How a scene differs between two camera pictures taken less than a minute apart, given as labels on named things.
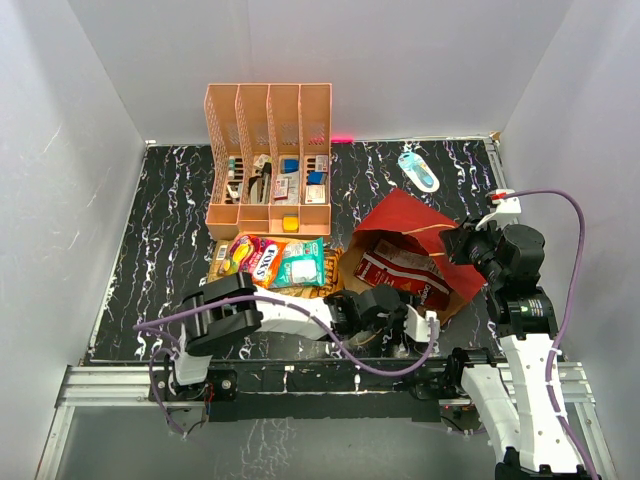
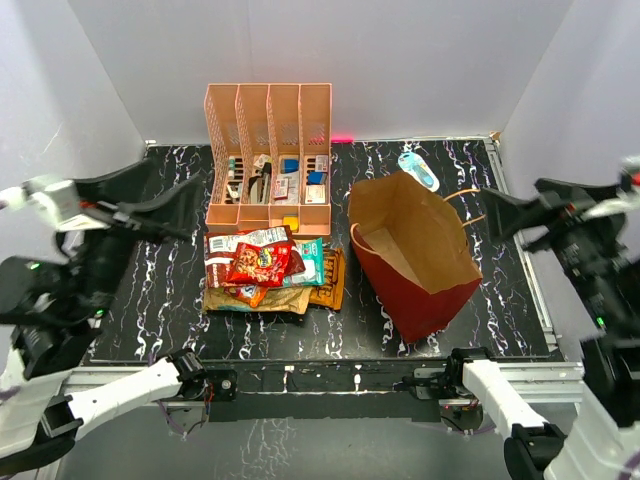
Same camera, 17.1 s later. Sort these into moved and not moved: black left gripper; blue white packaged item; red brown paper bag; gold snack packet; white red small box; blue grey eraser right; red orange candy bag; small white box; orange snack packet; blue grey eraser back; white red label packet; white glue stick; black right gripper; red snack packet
Moved: black right gripper; red orange candy bag; red brown paper bag; gold snack packet; black left gripper; red snack packet
Not moved: blue white packaged item; white red label packet; orange snack packet; blue grey eraser right; small white box; blue grey eraser back; white glue stick; white red small box
